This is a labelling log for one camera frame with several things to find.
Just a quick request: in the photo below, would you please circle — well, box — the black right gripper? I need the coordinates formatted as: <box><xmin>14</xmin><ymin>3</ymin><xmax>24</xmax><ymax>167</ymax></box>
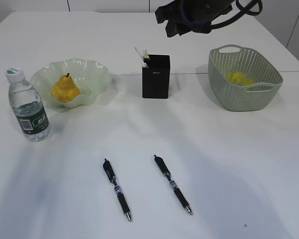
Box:
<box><xmin>155</xmin><ymin>0</ymin><xmax>233</xmax><ymax>38</ymax></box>

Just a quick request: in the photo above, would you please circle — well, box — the transparent plastic ruler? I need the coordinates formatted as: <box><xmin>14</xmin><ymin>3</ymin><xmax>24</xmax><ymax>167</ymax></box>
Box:
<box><xmin>135</xmin><ymin>47</ymin><xmax>144</xmax><ymax>62</ymax></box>

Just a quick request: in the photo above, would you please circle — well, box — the green utility knife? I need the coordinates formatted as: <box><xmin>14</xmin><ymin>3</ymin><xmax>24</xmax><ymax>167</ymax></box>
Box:
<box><xmin>142</xmin><ymin>62</ymin><xmax>148</xmax><ymax>68</ymax></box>

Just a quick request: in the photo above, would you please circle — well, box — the yellow pear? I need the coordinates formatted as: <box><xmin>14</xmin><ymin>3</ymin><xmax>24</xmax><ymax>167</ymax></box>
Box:
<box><xmin>51</xmin><ymin>73</ymin><xmax>81</xmax><ymax>103</ymax></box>

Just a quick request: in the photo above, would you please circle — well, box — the black pen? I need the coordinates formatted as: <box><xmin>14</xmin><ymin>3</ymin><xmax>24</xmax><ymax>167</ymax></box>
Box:
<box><xmin>144</xmin><ymin>58</ymin><xmax>150</xmax><ymax>66</ymax></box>
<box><xmin>103</xmin><ymin>158</ymin><xmax>133</xmax><ymax>222</ymax></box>
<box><xmin>154</xmin><ymin>155</ymin><xmax>193</xmax><ymax>216</ymax></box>

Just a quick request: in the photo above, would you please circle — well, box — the clear water bottle green label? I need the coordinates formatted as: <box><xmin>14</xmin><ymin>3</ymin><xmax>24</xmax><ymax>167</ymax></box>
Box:
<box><xmin>5</xmin><ymin>68</ymin><xmax>51</xmax><ymax>142</ymax></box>

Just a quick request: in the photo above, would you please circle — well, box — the black square pen holder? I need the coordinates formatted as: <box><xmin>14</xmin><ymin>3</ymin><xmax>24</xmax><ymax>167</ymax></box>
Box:
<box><xmin>142</xmin><ymin>54</ymin><xmax>170</xmax><ymax>99</ymax></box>

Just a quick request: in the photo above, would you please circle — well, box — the green woven plastic basket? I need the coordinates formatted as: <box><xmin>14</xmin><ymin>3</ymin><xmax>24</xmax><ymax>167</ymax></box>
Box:
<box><xmin>208</xmin><ymin>45</ymin><xmax>283</xmax><ymax>112</ymax></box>

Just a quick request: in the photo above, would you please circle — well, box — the green wavy glass plate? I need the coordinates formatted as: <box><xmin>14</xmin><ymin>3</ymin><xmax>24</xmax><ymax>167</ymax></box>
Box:
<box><xmin>30</xmin><ymin>58</ymin><xmax>111</xmax><ymax>109</ymax></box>

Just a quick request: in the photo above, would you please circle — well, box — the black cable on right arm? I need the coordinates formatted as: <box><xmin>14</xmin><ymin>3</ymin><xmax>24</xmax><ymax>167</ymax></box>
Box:
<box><xmin>180</xmin><ymin>0</ymin><xmax>264</xmax><ymax>29</ymax></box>

